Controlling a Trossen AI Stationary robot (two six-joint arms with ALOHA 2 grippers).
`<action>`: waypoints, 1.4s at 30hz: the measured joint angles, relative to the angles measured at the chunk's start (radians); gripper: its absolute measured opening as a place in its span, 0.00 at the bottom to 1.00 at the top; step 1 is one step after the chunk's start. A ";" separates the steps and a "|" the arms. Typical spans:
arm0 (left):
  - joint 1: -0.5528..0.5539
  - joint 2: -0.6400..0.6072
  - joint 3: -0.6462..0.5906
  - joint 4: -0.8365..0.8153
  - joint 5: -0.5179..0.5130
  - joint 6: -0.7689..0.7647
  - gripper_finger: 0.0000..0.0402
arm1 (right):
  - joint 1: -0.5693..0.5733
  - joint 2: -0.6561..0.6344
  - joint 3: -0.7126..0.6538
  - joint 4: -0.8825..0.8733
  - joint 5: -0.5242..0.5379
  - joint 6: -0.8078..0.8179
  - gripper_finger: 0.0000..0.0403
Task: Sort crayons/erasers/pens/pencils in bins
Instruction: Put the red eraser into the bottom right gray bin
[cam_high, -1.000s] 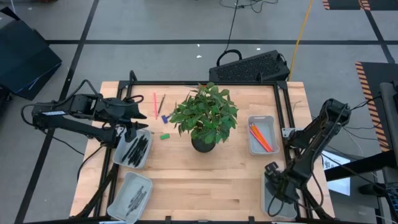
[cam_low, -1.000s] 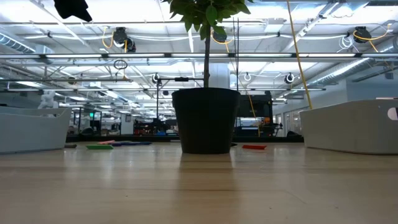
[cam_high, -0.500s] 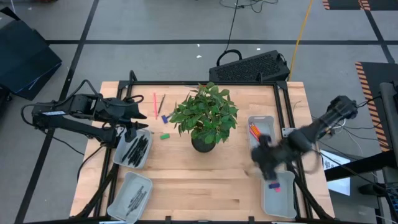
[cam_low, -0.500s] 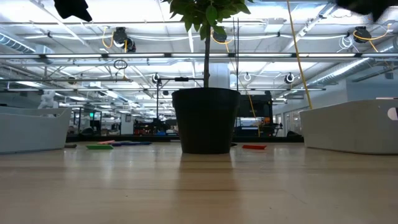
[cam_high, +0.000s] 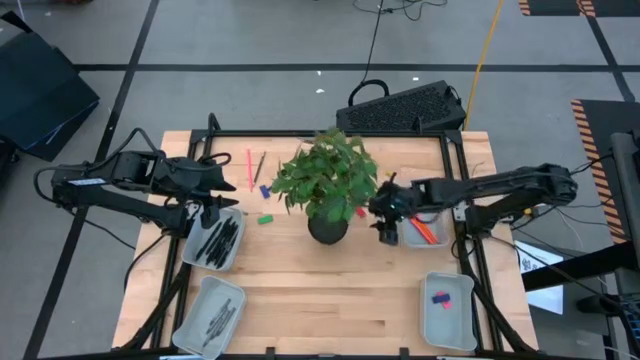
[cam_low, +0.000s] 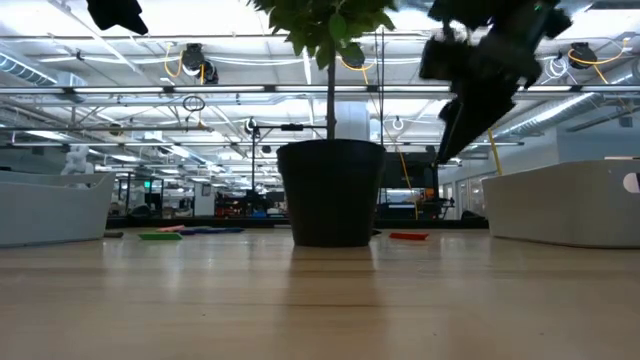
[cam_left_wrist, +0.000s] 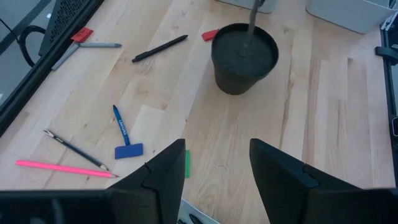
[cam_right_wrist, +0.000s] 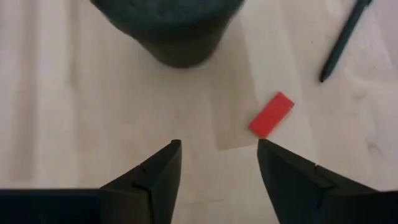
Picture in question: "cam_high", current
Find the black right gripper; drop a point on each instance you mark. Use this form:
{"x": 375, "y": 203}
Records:
{"x": 395, "y": 202}

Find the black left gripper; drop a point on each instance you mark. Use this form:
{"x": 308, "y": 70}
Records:
{"x": 190, "y": 180}

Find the grey plastic bin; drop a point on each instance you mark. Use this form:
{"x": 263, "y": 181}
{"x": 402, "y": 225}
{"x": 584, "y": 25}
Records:
{"x": 450, "y": 330}
{"x": 225, "y": 292}
{"x": 191, "y": 250}
{"x": 410, "y": 240}

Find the pink pencil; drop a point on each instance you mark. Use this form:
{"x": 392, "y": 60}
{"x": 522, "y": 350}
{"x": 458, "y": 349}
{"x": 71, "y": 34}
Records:
{"x": 433, "y": 229}
{"x": 249, "y": 170}
{"x": 421, "y": 234}

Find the orange pencil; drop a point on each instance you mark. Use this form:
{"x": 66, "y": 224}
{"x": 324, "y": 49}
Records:
{"x": 430, "y": 230}
{"x": 425, "y": 232}

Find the green eraser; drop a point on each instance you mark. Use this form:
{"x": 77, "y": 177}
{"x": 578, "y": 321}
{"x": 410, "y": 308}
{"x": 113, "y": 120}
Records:
{"x": 265, "y": 219}

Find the green plant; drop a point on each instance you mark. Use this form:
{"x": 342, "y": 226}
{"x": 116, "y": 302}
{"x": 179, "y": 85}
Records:
{"x": 325, "y": 180}

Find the blue-purple eraser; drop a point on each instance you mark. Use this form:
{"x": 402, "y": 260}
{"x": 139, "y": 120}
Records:
{"x": 440, "y": 299}
{"x": 264, "y": 192}

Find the pink eraser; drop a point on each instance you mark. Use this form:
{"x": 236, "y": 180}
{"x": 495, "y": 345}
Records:
{"x": 446, "y": 305}

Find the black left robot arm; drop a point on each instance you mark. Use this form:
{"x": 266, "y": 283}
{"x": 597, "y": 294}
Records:
{"x": 100, "y": 192}

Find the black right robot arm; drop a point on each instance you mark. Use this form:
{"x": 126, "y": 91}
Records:
{"x": 500, "y": 187}

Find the yellow tag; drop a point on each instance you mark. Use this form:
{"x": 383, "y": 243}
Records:
{"x": 390, "y": 175}

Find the dark pencil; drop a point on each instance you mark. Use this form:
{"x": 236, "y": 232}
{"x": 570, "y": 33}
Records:
{"x": 259, "y": 168}

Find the black perforated computer case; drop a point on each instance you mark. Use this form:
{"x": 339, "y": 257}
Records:
{"x": 400, "y": 107}

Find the white printed paper sheet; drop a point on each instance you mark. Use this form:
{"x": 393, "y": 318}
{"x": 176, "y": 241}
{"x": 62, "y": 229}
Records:
{"x": 542, "y": 302}

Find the black beam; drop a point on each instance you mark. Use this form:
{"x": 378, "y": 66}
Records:
{"x": 575, "y": 267}

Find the dark blue mat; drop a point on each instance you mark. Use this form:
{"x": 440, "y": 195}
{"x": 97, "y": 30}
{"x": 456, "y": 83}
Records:
{"x": 40, "y": 95}

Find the hazard striped black mat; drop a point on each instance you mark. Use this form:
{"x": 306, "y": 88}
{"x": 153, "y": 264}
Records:
{"x": 605, "y": 120}
{"x": 555, "y": 7}

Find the white mounting bracket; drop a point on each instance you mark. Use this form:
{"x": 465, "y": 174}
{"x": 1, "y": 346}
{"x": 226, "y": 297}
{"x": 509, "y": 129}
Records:
{"x": 457, "y": 212}

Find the grey metal post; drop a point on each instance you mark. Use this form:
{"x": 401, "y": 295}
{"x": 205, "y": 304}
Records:
{"x": 625, "y": 175}

